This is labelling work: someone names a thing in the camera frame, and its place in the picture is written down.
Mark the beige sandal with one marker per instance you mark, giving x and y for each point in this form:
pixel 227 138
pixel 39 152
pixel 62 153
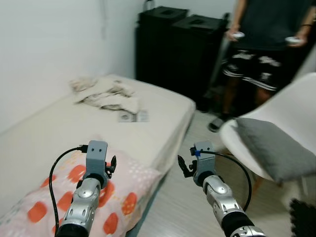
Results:
pixel 217 124

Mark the black foam floor mat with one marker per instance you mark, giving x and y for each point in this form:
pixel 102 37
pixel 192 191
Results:
pixel 303 219

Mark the person right hand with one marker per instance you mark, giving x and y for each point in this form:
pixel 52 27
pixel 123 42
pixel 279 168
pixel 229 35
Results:
pixel 231 35

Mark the person left forearm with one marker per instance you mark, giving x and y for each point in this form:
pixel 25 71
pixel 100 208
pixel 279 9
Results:
pixel 307 28

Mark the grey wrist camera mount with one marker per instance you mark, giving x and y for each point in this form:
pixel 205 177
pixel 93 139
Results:
pixel 203 150
pixel 96 155

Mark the person in black shorts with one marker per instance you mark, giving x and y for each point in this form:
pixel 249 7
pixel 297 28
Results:
pixel 266 19

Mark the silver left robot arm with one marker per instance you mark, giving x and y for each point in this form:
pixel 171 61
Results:
pixel 84 202

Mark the pink orange patterned pillow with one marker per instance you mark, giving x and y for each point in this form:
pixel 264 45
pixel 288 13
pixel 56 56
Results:
pixel 133 182

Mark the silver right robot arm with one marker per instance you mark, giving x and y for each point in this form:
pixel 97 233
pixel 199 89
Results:
pixel 222 197

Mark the beige crumpled blanket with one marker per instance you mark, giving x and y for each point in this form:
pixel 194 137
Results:
pixel 106 96

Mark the cream bed mattress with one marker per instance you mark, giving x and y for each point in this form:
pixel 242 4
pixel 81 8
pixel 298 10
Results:
pixel 74 123

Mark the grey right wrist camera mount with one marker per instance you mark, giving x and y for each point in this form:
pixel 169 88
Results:
pixel 203 150

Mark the printed paper sheet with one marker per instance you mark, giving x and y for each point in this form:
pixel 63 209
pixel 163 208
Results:
pixel 133 117

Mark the grey pillow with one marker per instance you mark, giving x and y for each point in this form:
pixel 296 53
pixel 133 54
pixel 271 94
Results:
pixel 276 148

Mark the white chair wooden legs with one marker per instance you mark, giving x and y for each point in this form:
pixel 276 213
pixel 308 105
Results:
pixel 291 108

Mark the person left hand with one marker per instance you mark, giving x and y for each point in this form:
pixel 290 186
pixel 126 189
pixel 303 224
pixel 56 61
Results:
pixel 300 40

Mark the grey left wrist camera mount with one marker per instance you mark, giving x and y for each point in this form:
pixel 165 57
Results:
pixel 96 155

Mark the tall black cabinet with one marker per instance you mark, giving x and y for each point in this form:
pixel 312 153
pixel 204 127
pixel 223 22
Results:
pixel 197 59
pixel 158 49

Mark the white handheld controller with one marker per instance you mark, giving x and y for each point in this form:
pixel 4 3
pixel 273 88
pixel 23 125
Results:
pixel 240 35
pixel 290 39

